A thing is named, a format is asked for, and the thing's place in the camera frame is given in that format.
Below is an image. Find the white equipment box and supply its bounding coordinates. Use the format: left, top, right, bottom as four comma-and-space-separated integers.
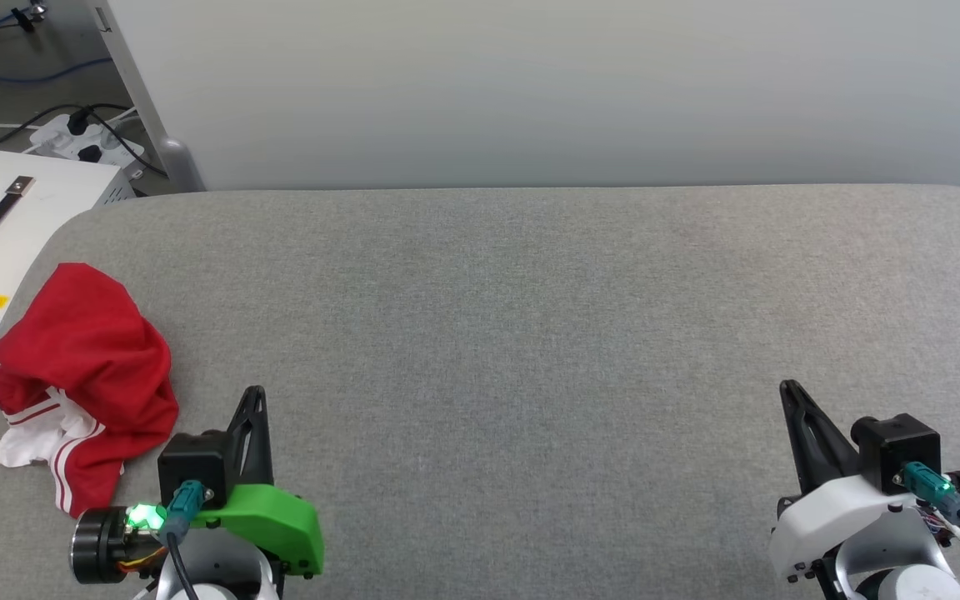
0, 147, 137, 378

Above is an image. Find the black clamp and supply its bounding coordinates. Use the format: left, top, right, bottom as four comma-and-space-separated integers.
10, 0, 49, 34

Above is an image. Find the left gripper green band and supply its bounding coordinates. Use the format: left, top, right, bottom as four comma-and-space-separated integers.
71, 384, 325, 586

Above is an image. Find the blue cable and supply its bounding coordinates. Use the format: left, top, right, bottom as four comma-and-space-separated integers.
0, 15, 114, 85

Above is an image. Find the red and white basketball jersey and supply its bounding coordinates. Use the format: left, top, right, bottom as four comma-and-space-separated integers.
0, 262, 180, 519

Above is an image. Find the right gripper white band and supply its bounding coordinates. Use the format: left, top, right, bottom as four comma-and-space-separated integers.
769, 379, 960, 585

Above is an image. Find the pale grey partition panel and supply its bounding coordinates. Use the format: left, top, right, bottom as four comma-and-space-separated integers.
87, 0, 960, 193

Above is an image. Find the black power cable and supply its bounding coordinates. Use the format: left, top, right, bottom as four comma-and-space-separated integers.
0, 102, 169, 180

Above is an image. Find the grey metal partition foot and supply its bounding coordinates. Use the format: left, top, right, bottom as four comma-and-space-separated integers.
153, 137, 207, 193

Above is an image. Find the white power strip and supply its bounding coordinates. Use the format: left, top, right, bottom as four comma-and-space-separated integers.
28, 112, 148, 178

